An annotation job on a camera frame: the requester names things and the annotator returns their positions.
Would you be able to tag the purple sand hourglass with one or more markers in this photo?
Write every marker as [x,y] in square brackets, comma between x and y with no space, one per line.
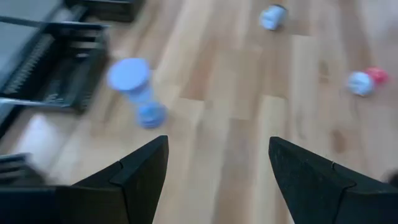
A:
[130,76]

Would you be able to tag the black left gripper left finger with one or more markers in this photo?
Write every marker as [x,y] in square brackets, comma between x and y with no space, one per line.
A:
[133,193]

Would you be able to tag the white USB wall charger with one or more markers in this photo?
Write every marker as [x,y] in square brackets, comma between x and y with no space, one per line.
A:
[272,18]

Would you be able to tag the red and white wall charger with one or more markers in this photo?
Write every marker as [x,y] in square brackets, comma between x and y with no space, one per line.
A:
[360,83]

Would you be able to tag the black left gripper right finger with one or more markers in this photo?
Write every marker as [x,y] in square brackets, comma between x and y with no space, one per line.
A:
[317,193]

